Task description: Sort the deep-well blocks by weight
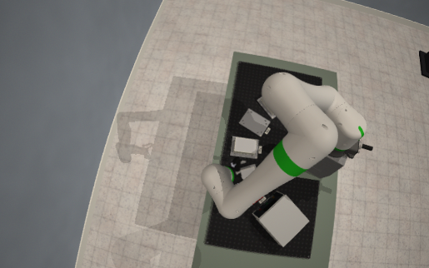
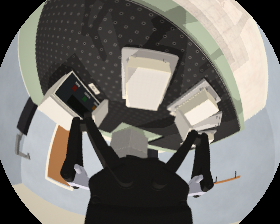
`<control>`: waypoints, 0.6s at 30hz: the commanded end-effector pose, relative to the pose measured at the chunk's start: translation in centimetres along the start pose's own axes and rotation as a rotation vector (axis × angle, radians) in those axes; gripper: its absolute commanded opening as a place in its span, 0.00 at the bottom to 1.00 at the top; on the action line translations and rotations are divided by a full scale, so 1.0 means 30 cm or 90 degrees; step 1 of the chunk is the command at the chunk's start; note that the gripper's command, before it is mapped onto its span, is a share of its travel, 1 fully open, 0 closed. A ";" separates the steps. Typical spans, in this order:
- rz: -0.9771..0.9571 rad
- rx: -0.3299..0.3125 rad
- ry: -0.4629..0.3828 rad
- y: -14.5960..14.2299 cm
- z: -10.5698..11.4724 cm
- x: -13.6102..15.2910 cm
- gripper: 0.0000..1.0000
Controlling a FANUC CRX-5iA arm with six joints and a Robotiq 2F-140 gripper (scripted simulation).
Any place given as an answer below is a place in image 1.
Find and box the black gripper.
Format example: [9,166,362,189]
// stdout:
[230,156,246,184]

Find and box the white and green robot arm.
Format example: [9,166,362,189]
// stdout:
[201,72,373,219]

